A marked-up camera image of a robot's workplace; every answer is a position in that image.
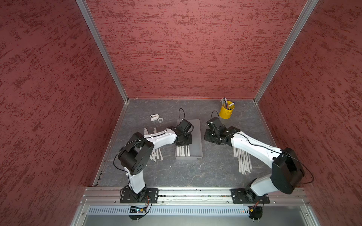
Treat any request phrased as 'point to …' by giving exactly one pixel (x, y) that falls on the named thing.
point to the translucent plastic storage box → (196, 146)
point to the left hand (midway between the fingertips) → (189, 144)
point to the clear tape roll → (159, 118)
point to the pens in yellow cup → (224, 102)
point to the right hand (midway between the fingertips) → (205, 139)
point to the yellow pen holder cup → (226, 113)
